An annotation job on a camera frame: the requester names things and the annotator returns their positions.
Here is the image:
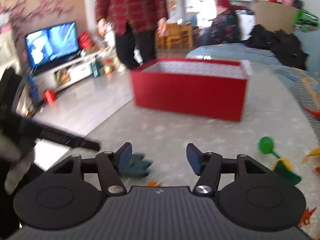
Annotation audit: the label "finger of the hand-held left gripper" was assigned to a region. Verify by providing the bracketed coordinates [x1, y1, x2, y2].
[26, 75, 40, 108]
[36, 127, 101, 152]

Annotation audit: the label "dark teal toy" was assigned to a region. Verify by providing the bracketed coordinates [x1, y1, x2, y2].
[117, 154, 153, 178]

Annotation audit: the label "white television cabinet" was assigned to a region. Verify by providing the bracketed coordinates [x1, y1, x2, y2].
[32, 51, 105, 93]

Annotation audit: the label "person's left hand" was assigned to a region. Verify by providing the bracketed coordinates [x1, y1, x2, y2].
[0, 133, 36, 196]

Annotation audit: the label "sofa with blue cover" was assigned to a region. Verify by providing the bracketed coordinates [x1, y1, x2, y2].
[186, 17, 320, 140]

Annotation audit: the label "television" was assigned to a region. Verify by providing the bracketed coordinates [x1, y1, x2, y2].
[25, 21, 80, 69]

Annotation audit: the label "red and gold packages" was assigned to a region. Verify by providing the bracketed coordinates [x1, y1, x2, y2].
[102, 57, 120, 74]

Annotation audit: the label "green bag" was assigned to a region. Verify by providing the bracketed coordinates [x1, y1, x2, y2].
[295, 9, 320, 33]

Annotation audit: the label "wooden chair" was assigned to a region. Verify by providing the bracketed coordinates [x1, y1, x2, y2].
[165, 23, 194, 50]

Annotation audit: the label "large brown cardboard box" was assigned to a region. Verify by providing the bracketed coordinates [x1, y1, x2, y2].
[252, 0, 300, 34]

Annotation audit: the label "red cardboard box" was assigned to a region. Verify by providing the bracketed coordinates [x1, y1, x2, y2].
[129, 57, 252, 122]

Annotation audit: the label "orange lobster toy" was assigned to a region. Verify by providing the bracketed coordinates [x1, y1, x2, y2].
[305, 107, 320, 120]

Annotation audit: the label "blossom wall decal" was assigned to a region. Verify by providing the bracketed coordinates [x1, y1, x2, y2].
[0, 0, 75, 30]

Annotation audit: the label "white refrigerator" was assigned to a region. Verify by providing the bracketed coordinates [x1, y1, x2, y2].
[237, 12, 254, 42]

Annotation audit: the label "orange animal toy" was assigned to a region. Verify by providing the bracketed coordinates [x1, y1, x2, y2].
[299, 206, 317, 228]

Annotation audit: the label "small red object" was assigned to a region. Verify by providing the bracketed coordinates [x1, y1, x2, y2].
[45, 90, 57, 104]

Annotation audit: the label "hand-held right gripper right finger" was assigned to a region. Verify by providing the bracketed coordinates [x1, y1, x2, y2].
[186, 143, 268, 197]

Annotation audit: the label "yellow curved toy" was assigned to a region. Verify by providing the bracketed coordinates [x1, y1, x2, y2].
[302, 147, 320, 164]

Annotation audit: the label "green ball yellow body toy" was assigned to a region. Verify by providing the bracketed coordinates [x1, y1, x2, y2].
[258, 136, 302, 186]

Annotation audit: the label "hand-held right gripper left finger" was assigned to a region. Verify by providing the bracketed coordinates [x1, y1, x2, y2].
[51, 142, 133, 197]

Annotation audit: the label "pile of black jackets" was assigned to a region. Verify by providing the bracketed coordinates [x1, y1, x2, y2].
[246, 24, 309, 70]

